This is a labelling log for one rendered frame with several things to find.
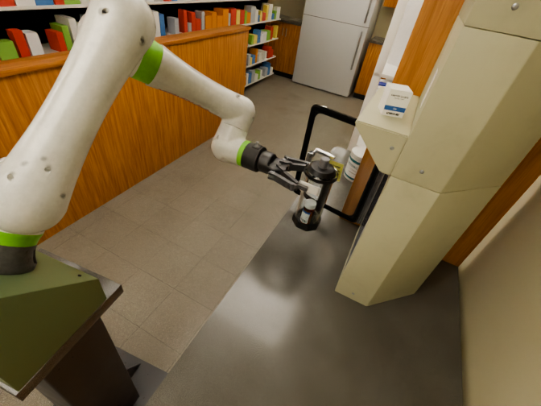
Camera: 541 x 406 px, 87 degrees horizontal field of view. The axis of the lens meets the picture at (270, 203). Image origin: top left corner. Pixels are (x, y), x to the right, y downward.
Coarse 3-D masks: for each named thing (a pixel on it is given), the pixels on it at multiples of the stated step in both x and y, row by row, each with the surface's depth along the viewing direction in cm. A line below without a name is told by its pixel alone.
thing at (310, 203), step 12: (312, 180) 87; (324, 180) 86; (336, 180) 89; (300, 192) 96; (324, 192) 90; (300, 204) 96; (312, 204) 93; (324, 204) 95; (300, 216) 98; (312, 216) 96
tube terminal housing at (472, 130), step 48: (480, 48) 47; (528, 48) 45; (432, 96) 54; (480, 96) 51; (528, 96) 51; (432, 144) 58; (480, 144) 56; (528, 144) 61; (384, 192) 69; (432, 192) 63; (480, 192) 68; (384, 240) 76; (432, 240) 77; (336, 288) 95; (384, 288) 88
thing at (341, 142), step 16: (320, 128) 104; (336, 128) 101; (352, 128) 97; (320, 144) 107; (336, 144) 103; (352, 144) 100; (336, 160) 107; (352, 160) 103; (368, 160) 99; (304, 176) 119; (352, 176) 106; (368, 176) 102; (336, 192) 113; (352, 192) 109; (336, 208) 117; (352, 208) 113
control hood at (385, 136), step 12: (372, 108) 70; (408, 108) 73; (360, 120) 63; (372, 120) 64; (384, 120) 65; (396, 120) 66; (408, 120) 67; (360, 132) 64; (372, 132) 62; (384, 132) 61; (396, 132) 60; (408, 132) 61; (372, 144) 64; (384, 144) 63; (396, 144) 61; (372, 156) 66; (384, 156) 64; (396, 156) 63; (384, 168) 66
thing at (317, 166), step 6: (324, 156) 88; (312, 162) 90; (318, 162) 90; (324, 162) 86; (312, 168) 87; (318, 168) 88; (324, 168) 88; (330, 168) 89; (312, 174) 87; (318, 174) 86; (324, 174) 86; (330, 174) 87; (336, 174) 89
